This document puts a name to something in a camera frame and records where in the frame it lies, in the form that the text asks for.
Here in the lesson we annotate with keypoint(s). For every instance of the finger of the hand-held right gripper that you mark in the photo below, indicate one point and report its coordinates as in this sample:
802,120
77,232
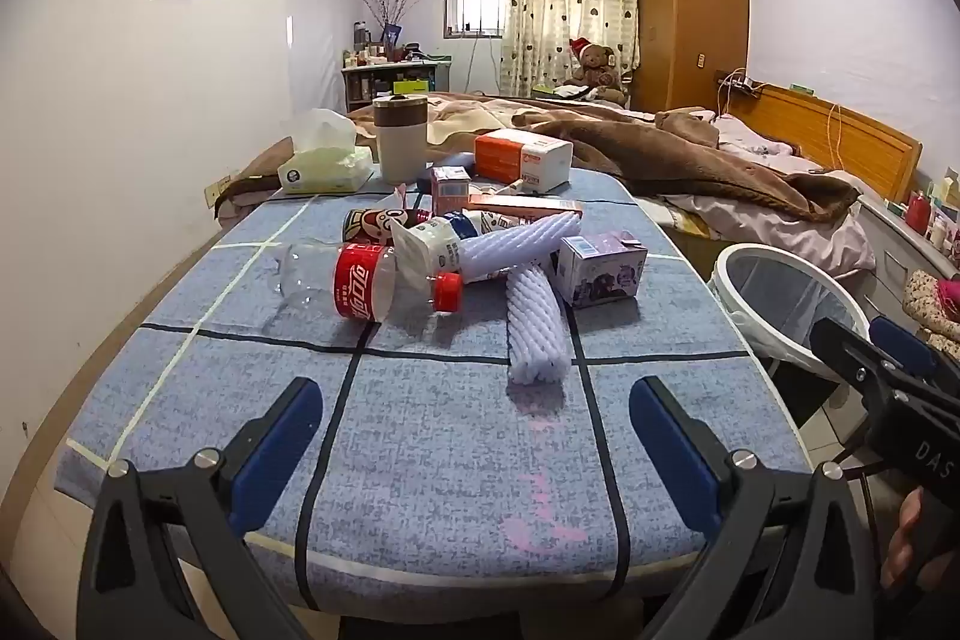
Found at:
904,344
847,359

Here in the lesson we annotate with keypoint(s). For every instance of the white plastic milk bottle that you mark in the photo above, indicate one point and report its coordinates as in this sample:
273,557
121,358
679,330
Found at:
427,246

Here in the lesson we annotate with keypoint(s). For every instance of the red cartoon drink can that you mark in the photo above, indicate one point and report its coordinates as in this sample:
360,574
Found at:
371,224

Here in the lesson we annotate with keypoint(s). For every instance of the beige cup with brown band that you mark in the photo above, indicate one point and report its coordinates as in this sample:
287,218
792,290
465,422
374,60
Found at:
401,141

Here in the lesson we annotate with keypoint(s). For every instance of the small green box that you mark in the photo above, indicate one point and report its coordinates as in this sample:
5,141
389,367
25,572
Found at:
800,87

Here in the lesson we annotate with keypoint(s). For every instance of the dark blue case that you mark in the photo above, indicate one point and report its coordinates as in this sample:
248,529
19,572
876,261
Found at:
456,162

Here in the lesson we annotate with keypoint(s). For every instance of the clear bottle with red label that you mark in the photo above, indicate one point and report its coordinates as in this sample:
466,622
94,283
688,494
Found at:
360,284

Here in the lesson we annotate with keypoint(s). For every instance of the soft tissue pack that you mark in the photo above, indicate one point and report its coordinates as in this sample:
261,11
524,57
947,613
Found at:
322,168

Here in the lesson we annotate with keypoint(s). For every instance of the pink cloth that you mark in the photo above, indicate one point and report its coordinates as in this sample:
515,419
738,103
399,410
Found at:
949,293

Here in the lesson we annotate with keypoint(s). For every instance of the cluttered white shelf desk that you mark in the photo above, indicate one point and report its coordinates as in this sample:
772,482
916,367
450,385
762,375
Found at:
397,78

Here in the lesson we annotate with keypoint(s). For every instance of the grey drawer cabinet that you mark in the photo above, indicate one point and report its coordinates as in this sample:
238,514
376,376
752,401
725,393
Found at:
892,250

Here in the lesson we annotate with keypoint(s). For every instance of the wooden wardrobe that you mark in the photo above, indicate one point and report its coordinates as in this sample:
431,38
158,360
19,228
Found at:
690,10

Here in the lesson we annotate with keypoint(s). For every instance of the small barred window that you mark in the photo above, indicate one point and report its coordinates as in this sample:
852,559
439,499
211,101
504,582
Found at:
474,6

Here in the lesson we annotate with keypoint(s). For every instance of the heart patterned curtain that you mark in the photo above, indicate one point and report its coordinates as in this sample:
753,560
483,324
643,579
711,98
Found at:
570,3

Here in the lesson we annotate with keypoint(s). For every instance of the red jar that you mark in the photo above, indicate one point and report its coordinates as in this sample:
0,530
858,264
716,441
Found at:
918,212

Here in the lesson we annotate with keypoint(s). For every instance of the purple milk carton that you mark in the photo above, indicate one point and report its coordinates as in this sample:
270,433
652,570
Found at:
600,272

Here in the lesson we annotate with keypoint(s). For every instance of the red plastic wrapper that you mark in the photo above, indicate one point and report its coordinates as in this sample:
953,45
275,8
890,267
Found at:
403,196

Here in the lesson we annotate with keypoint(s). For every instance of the wooden bed headboard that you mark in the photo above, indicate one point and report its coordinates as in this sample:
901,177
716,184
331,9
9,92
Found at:
847,138

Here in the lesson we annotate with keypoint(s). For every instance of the dark brown fleece blanket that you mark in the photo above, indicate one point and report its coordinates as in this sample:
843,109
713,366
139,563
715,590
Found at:
675,160

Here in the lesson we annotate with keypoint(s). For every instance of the pale lilac duvet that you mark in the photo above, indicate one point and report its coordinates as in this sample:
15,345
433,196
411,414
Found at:
787,235

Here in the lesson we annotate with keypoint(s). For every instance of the person's right hand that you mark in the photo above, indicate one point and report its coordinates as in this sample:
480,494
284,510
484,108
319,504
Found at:
907,535

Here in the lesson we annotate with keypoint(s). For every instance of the white trash bin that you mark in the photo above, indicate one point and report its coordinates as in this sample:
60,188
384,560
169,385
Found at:
780,340

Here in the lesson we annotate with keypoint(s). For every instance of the pink milk carton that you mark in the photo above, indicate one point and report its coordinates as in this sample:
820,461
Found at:
450,190

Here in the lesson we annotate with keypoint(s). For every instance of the floral quilted cloth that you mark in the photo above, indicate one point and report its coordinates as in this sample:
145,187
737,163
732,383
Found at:
926,310

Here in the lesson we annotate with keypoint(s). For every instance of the pale green carton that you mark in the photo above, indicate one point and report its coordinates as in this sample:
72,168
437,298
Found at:
946,190

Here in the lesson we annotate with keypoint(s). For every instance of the orange and white box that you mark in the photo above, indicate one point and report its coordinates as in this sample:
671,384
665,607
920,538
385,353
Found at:
517,156

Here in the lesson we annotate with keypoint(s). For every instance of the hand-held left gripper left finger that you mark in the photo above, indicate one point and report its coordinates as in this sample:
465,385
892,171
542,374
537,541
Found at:
277,452

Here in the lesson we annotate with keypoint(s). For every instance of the tan patterned blanket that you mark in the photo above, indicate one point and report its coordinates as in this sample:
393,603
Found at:
465,111

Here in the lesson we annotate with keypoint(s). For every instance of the brown teddy bear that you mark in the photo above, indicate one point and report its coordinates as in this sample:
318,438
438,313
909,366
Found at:
596,66

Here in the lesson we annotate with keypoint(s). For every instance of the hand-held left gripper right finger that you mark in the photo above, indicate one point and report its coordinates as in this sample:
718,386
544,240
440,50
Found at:
671,452

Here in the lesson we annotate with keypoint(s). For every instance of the blue checked tablecloth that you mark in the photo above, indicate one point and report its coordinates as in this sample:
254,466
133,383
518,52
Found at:
450,460

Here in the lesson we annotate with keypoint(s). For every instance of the white pill bottle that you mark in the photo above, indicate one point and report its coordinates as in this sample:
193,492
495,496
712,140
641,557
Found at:
939,231

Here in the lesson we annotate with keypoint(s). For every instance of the white foam net sleeve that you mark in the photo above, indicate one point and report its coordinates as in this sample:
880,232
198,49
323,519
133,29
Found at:
534,325
517,242

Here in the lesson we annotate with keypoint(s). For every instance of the vase of dry branches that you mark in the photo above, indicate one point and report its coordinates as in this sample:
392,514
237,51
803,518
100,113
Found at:
391,14

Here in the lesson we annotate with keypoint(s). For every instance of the long orange toothpaste box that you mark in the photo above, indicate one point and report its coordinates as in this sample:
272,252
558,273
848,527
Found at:
525,205

